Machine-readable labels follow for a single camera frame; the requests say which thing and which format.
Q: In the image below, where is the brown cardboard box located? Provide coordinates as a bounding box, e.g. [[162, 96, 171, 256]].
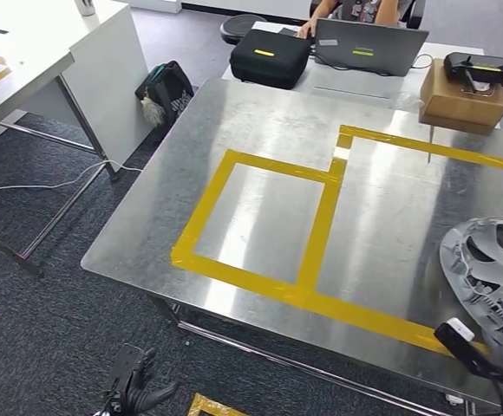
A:
[[418, 58, 503, 137]]

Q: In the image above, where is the large yellow tape outline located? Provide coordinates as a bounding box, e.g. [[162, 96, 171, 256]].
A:
[[297, 124, 503, 358]]

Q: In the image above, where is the steel top workbench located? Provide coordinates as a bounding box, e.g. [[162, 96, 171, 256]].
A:
[[80, 77, 503, 416]]

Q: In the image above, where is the grey laptop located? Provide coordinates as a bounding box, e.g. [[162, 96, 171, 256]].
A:
[[313, 18, 430, 79]]

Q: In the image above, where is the person's hand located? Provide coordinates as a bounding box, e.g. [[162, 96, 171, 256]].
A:
[[297, 20, 319, 40]]

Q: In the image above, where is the black backpack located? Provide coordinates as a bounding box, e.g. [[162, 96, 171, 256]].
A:
[[135, 60, 195, 142]]

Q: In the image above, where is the white top steel table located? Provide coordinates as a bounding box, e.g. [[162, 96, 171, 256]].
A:
[[0, 0, 155, 278]]

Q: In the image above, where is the black round stool seat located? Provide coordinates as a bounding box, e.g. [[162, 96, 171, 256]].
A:
[[220, 14, 269, 46]]

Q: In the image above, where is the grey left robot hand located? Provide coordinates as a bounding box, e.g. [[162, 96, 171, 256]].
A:
[[123, 347, 180, 416]]

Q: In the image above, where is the black zipped carry case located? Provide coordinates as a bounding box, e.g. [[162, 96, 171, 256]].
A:
[[229, 29, 313, 91]]

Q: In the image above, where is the small yellow tape outline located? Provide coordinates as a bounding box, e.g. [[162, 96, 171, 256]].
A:
[[170, 149, 347, 305]]

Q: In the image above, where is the person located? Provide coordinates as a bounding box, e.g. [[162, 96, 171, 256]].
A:
[[297, 0, 426, 40]]

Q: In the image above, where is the black router with antennas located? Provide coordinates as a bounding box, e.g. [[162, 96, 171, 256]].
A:
[[442, 51, 503, 101]]

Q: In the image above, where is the yellow floor tape square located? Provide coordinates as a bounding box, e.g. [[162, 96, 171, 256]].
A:
[[187, 393, 249, 416]]

